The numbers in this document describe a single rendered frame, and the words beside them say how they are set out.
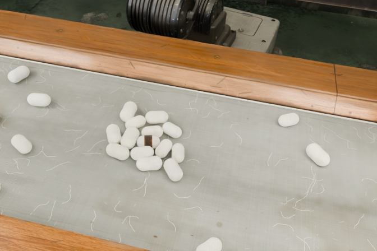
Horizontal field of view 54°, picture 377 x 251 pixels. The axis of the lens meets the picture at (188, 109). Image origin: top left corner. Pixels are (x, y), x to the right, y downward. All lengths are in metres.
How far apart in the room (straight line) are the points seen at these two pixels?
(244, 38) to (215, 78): 0.67
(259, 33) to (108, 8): 1.33
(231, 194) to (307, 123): 0.19
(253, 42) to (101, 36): 0.67
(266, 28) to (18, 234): 1.10
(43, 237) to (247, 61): 0.43
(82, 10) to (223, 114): 1.94
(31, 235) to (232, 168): 0.26
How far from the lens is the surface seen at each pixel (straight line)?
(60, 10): 2.49
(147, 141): 0.53
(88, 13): 2.42
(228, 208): 0.49
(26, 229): 0.47
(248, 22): 1.39
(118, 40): 0.72
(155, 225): 0.47
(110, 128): 0.55
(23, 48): 0.75
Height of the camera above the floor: 1.15
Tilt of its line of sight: 43 degrees down
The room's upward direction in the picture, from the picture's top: 4 degrees clockwise
